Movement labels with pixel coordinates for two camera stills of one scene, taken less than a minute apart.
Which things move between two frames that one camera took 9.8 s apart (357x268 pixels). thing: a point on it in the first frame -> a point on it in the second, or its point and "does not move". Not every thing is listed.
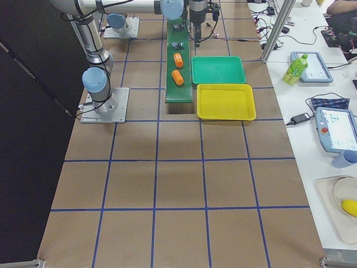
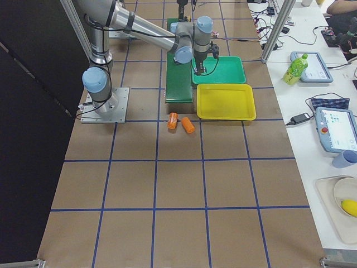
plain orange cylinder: [177, 77] -> [188, 125]
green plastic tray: [216, 70] does not move
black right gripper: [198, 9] -> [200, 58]
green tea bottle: [293, 74] does not move
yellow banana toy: [350, 206] does not move
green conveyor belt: [179, 87] does not move
